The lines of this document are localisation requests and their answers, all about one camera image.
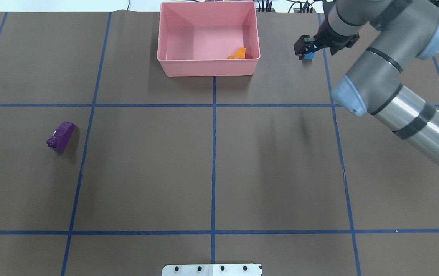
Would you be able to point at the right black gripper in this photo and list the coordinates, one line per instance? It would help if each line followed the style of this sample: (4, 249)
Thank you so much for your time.
(326, 38)

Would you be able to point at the small blue block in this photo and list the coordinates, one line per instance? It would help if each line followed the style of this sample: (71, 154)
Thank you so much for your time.
(309, 56)

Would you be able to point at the orange block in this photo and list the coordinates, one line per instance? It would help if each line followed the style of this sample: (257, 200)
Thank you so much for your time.
(239, 54)

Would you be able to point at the purple block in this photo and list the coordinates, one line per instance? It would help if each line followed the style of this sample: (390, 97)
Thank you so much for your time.
(59, 140)

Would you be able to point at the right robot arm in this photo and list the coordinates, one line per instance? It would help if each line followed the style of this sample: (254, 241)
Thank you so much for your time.
(408, 30)

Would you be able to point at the pink plastic box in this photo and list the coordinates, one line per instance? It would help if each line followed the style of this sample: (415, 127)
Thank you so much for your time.
(196, 38)

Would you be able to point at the white mounting plate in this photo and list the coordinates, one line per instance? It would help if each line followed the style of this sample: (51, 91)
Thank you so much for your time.
(249, 269)

